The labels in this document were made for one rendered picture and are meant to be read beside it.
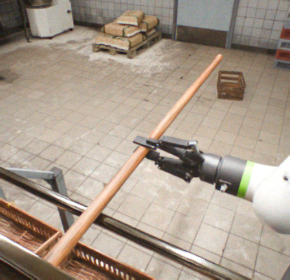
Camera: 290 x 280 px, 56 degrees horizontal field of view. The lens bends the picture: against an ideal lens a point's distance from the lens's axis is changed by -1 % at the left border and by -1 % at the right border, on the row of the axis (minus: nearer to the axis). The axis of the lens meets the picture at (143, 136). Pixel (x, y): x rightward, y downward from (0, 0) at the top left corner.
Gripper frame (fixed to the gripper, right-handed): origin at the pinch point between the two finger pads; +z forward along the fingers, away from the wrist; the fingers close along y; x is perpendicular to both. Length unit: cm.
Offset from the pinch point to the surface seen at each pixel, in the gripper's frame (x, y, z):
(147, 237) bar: -24.1, 1.5, -12.4
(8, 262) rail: -47, -24, -9
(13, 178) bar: -24.7, 1.8, 25.3
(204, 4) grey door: 457, 50, 118
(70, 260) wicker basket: -14, 59, 27
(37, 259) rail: -46, -24, -12
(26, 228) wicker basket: -11, 59, 55
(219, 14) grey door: 457, 63, 89
